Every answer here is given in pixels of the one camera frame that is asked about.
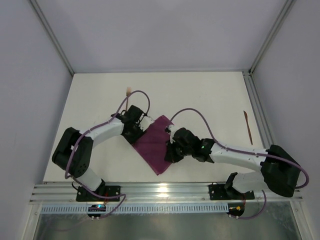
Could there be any purple cloth napkin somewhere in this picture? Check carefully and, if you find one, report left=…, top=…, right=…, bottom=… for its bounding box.
left=132, top=115, right=172, bottom=176

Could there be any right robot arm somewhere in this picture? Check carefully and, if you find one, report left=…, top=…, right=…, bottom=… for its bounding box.
left=164, top=125, right=301, bottom=200

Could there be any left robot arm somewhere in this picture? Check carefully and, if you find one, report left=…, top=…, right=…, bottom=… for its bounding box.
left=52, top=105, right=154, bottom=199

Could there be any right controller board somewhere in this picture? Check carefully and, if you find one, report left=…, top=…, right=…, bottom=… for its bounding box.
left=227, top=203, right=245, bottom=219

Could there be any controller board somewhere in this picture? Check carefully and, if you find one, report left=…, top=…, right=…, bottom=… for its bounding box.
left=227, top=203, right=245, bottom=219
left=87, top=204, right=106, bottom=219

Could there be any left controller board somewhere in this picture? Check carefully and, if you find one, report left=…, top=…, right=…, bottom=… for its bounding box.
left=87, top=204, right=106, bottom=219

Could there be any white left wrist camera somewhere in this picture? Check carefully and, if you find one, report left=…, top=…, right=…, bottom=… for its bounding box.
left=139, top=115, right=155, bottom=132

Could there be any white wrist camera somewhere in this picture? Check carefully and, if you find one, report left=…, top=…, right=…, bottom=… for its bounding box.
left=139, top=115, right=155, bottom=132
left=164, top=124, right=176, bottom=136

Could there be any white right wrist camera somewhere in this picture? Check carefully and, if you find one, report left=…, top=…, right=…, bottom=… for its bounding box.
left=164, top=124, right=176, bottom=136

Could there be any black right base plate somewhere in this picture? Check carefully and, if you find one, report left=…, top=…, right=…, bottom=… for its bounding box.
left=208, top=183, right=255, bottom=201

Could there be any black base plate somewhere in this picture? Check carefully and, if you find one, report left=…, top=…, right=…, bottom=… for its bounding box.
left=208, top=183, right=255, bottom=201
left=76, top=185, right=121, bottom=202

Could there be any slotted grey cable duct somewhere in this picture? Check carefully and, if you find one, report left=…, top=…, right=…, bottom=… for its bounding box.
left=40, top=202, right=228, bottom=214

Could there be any aluminium right side rail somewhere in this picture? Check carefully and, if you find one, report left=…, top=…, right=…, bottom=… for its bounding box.
left=242, top=71, right=275, bottom=148

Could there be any aluminium rail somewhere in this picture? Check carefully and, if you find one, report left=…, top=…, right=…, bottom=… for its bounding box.
left=242, top=71, right=275, bottom=148
left=29, top=181, right=303, bottom=205

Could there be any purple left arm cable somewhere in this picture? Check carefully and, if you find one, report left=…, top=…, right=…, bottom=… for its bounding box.
left=64, top=90, right=151, bottom=221

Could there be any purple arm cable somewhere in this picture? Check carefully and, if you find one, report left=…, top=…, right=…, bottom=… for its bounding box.
left=64, top=90, right=151, bottom=221
left=169, top=107, right=310, bottom=221

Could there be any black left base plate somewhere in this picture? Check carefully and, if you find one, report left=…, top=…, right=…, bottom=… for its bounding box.
left=76, top=185, right=121, bottom=202

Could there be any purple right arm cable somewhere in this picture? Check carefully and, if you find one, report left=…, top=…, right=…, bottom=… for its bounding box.
left=169, top=107, right=310, bottom=221

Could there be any aluminium front rail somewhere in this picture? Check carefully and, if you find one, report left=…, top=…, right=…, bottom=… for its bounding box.
left=29, top=181, right=303, bottom=205

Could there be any left corner frame post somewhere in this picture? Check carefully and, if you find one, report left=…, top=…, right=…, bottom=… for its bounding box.
left=27, top=0, right=75, bottom=77

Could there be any corner frame post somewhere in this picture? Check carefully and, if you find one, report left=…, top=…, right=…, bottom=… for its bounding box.
left=27, top=0, right=75, bottom=77
left=248, top=0, right=297, bottom=75

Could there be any right corner frame post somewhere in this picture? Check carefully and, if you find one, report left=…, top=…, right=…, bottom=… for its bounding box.
left=248, top=0, right=297, bottom=75

